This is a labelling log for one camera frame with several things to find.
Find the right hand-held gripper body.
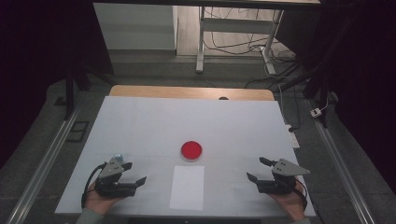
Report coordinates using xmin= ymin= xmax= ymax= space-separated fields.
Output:
xmin=256 ymin=158 xmax=312 ymax=196

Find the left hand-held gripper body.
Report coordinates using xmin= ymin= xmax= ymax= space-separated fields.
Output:
xmin=94 ymin=158 xmax=138 ymax=199

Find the white paper sheet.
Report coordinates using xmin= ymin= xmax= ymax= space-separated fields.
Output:
xmin=169 ymin=165 xmax=205 ymax=212

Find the red ink dish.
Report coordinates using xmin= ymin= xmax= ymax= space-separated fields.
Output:
xmin=180 ymin=140 xmax=204 ymax=162

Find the person's left hand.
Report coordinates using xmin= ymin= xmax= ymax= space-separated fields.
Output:
xmin=84 ymin=182 xmax=126 ymax=217

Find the person's right hand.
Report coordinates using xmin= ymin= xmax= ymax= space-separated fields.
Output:
xmin=268 ymin=180 xmax=308 ymax=222

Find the white power strip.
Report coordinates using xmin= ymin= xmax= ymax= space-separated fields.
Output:
xmin=284 ymin=124 xmax=302 ymax=149

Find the black floor plate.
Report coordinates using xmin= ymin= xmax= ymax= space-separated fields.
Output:
xmin=65 ymin=120 xmax=91 ymax=144

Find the black stand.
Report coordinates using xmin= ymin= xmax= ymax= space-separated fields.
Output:
xmin=64 ymin=62 xmax=94 ymax=121
xmin=303 ymin=62 xmax=332 ymax=129

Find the white cabinet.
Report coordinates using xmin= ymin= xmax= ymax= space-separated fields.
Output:
xmin=92 ymin=3 xmax=178 ymax=50

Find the dark curtain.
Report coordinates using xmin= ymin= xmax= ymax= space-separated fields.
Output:
xmin=0 ymin=0 xmax=115 ymax=169
xmin=275 ymin=0 xmax=396 ymax=194

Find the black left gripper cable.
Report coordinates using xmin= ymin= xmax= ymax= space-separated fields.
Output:
xmin=80 ymin=161 xmax=108 ymax=209

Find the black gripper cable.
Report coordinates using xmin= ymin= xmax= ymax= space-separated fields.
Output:
xmin=293 ymin=178 xmax=309 ymax=210
xmin=80 ymin=161 xmax=108 ymax=209

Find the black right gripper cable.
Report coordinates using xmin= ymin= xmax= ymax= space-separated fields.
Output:
xmin=293 ymin=178 xmax=309 ymax=210

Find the metal floor rail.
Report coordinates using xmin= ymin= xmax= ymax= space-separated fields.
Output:
xmin=6 ymin=104 xmax=82 ymax=224
xmin=311 ymin=119 xmax=376 ymax=224

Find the thick black floor cable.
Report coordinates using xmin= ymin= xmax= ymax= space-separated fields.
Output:
xmin=245 ymin=61 xmax=302 ymax=90

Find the tangle of thin black cables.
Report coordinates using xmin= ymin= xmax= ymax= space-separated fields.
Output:
xmin=204 ymin=7 xmax=297 ymax=63

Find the white desk frame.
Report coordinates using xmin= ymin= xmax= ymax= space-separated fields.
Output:
xmin=195 ymin=6 xmax=285 ymax=76

